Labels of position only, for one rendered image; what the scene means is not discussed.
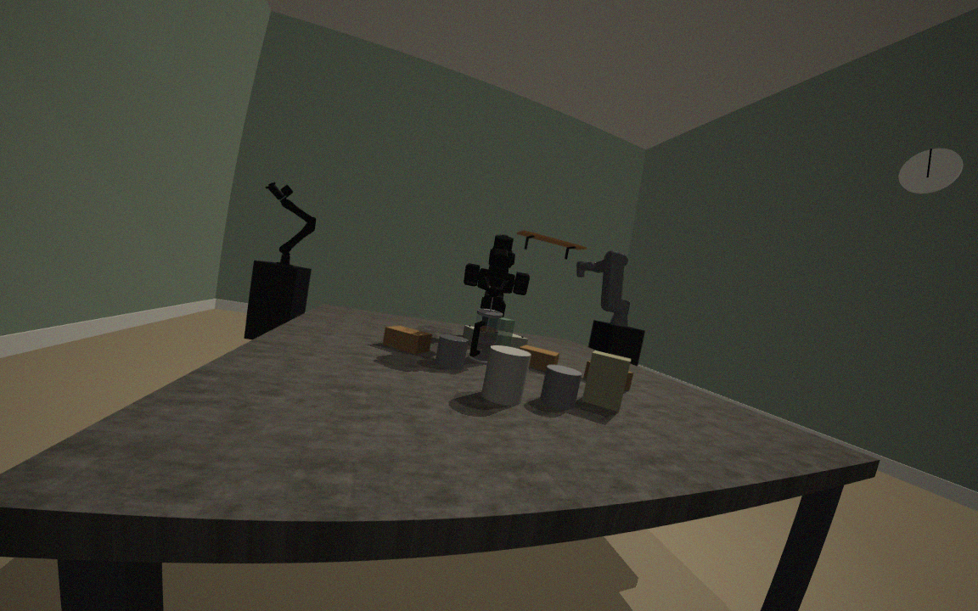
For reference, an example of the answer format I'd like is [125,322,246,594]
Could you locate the tan rectangular block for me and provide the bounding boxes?
[520,345,559,371]
[383,326,432,354]
[584,362,633,390]

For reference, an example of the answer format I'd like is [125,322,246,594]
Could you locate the beige cylinder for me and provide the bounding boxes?
[481,345,531,406]

